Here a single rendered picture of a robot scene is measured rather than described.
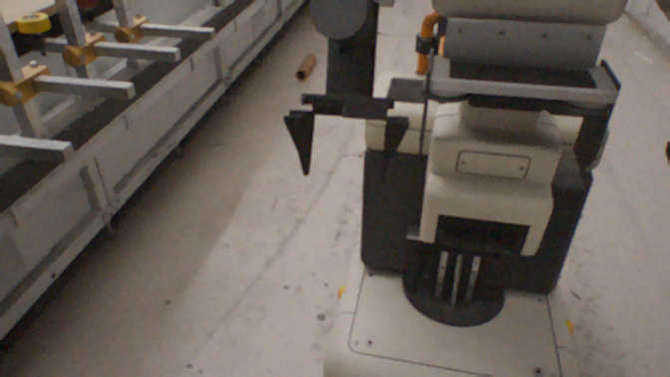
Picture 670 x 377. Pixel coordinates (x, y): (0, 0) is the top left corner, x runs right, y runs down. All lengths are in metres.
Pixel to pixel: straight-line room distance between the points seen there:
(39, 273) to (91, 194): 0.35
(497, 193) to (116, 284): 1.45
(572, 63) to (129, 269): 1.66
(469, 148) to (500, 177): 0.09
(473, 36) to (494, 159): 0.23
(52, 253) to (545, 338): 1.55
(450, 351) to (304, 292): 0.67
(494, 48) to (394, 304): 0.81
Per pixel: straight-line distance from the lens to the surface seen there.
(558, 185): 1.12
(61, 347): 1.89
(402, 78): 1.36
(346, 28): 0.52
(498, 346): 1.39
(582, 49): 0.85
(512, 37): 0.83
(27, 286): 1.89
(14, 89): 1.40
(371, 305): 1.42
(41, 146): 1.16
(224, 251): 2.03
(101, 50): 1.61
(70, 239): 2.01
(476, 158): 0.94
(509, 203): 0.95
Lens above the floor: 1.33
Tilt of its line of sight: 35 degrees down
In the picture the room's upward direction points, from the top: straight up
